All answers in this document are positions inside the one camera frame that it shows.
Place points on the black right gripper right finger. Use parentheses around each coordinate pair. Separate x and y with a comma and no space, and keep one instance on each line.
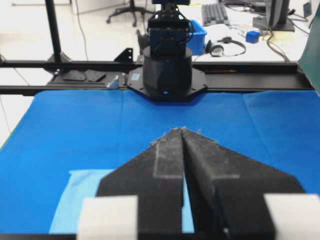
(250,200)

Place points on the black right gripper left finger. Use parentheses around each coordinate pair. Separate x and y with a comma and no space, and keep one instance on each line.
(159,170)

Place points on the light blue towel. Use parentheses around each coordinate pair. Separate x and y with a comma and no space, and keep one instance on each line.
(72,200)

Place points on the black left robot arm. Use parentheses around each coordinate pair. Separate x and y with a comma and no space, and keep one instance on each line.
(167,50)

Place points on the dark blue table cloth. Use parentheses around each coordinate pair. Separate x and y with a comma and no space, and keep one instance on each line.
(80,130)

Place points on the black headphones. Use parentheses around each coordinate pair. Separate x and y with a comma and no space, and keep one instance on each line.
(225,47)

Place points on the blue plastic bin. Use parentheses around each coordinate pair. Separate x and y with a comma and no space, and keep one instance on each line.
(197,42)

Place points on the small blue box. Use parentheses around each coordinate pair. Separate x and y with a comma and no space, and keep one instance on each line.
(252,37)

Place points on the black monitor stand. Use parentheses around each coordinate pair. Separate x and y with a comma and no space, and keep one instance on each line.
(276,17)

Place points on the black keyboard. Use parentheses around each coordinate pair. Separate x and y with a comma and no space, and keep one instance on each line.
(213,14)

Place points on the black aluminium frame rail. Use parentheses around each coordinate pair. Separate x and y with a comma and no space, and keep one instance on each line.
(233,77)

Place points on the black vertical frame post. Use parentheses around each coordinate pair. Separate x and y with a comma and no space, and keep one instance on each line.
(58,55)

